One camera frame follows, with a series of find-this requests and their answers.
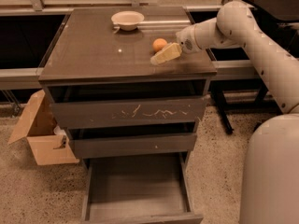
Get black side table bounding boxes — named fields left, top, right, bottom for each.
left=210, top=0, right=299, bottom=135

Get grey bottom drawer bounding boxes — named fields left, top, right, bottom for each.
left=81, top=153, right=203, bottom=224

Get grey drawer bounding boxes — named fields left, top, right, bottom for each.
left=81, top=153, right=203, bottom=224
left=71, top=133, right=197, bottom=159
left=50, top=96, right=207, bottom=129

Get grey middle drawer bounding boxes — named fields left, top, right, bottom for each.
left=71, top=133, right=197, bottom=159

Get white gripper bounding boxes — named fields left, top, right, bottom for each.
left=150, top=25, right=201, bottom=65

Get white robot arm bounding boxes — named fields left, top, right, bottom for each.
left=150, top=1, right=299, bottom=224

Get brown cardboard box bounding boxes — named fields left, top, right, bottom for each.
left=8, top=90, right=79, bottom=165

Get orange fruit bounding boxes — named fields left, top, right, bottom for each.
left=152, top=38, right=167, bottom=52

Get white paper bowl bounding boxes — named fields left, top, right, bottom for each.
left=111, top=11, right=144, bottom=31

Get grey drawer cabinet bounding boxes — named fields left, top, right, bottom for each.
left=37, top=6, right=218, bottom=172

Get grey top drawer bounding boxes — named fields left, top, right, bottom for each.
left=50, top=96, right=207, bottom=129

